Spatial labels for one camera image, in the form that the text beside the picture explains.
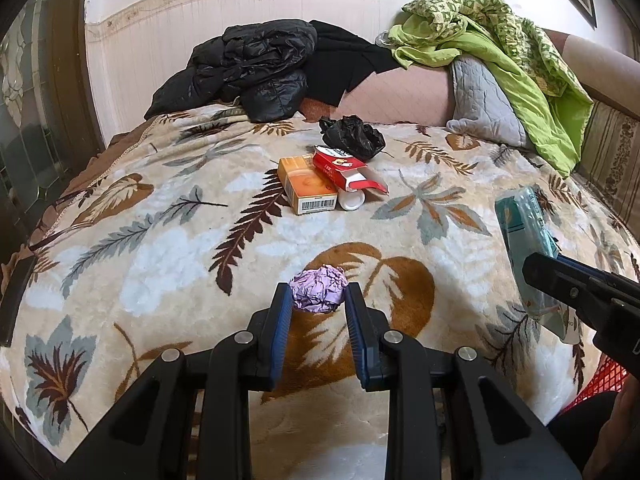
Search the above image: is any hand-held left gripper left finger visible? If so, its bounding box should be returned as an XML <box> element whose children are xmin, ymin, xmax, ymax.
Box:
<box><xmin>60</xmin><ymin>282</ymin><xmax>293</xmax><ymax>480</ymax></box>

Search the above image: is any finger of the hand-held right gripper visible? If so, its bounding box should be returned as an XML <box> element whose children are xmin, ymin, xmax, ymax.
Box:
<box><xmin>522</xmin><ymin>252</ymin><xmax>591</xmax><ymax>311</ymax></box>
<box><xmin>557</xmin><ymin>255</ymin><xmax>640</xmax><ymax>291</ymax></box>

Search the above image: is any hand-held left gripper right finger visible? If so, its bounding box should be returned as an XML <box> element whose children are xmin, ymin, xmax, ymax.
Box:
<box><xmin>345</xmin><ymin>282</ymin><xmax>583</xmax><ymax>480</ymax></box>

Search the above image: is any purple paper ball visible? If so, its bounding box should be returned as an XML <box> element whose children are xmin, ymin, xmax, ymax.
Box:
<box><xmin>291</xmin><ymin>266</ymin><xmax>348</xmax><ymax>313</ymax></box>

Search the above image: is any red plastic basket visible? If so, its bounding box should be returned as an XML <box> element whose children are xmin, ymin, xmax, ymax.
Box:
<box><xmin>570</xmin><ymin>362</ymin><xmax>628</xmax><ymax>408</ymax></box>

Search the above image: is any teal tissue packet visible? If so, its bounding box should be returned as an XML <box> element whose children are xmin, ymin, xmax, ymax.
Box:
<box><xmin>495</xmin><ymin>185</ymin><xmax>583</xmax><ymax>346</ymax></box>

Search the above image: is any orange box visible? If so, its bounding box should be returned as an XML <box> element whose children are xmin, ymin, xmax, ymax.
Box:
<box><xmin>277</xmin><ymin>156</ymin><xmax>338</xmax><ymax>216</ymax></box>

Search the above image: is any red printed carton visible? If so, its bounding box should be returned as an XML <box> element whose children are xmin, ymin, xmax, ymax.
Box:
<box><xmin>312</xmin><ymin>145</ymin><xmax>390</xmax><ymax>196</ymax></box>

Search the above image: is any black plastic bag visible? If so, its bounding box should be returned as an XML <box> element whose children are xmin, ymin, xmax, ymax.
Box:
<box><xmin>319</xmin><ymin>115</ymin><xmax>386</xmax><ymax>162</ymax></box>

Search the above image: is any striped sofa cushion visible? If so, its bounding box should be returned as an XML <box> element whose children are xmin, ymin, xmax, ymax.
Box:
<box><xmin>570</xmin><ymin>100</ymin><xmax>640</xmax><ymax>236</ymax></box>

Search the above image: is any leaf print blanket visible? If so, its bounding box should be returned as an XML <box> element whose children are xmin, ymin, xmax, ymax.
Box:
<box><xmin>0</xmin><ymin>102</ymin><xmax>640</xmax><ymax>480</ymax></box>

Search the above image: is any grey quilted pillow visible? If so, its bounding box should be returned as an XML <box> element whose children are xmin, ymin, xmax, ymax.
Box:
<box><xmin>446</xmin><ymin>55</ymin><xmax>533</xmax><ymax>151</ymax></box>

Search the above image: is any brown sofa backrest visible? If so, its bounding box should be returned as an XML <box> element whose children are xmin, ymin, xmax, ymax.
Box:
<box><xmin>542</xmin><ymin>27</ymin><xmax>640</xmax><ymax>116</ymax></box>

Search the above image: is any green patterned quilt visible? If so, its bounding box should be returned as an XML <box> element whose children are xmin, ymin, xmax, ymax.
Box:
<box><xmin>387</xmin><ymin>0</ymin><xmax>596</xmax><ymax>178</ymax></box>

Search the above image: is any pink quilted cushion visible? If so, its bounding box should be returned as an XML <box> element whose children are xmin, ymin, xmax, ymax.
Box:
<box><xmin>332</xmin><ymin>65</ymin><xmax>458</xmax><ymax>126</ymax></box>

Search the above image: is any black cloth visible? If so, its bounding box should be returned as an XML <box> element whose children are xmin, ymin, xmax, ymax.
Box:
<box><xmin>300</xmin><ymin>20</ymin><xmax>401</xmax><ymax>106</ymax></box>

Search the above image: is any black puffer jacket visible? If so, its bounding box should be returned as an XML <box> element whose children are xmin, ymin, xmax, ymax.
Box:
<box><xmin>144</xmin><ymin>19</ymin><xmax>318</xmax><ymax>123</ymax></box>

